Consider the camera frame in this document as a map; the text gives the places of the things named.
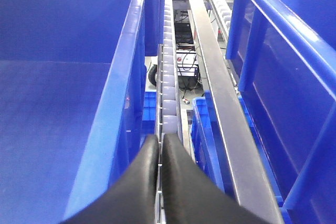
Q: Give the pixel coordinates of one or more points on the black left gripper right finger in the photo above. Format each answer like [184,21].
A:
[190,196]

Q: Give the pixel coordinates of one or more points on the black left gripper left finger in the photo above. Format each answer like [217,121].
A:
[131,199]

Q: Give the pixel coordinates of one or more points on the lower blue bin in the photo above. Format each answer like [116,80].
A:
[203,139]

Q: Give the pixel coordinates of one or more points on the white roller track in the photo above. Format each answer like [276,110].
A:
[166,97]
[222,14]

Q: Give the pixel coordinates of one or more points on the black electronics box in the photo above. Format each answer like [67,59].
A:
[187,64]

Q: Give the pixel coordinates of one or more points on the large blue bin left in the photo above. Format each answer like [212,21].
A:
[72,92]

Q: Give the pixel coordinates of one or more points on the large blue bin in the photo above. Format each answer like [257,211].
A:
[72,92]
[283,55]

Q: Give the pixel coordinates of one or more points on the large blue bin right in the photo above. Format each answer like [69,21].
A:
[283,55]

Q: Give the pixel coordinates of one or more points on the steel divider rail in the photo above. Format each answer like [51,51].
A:
[250,183]

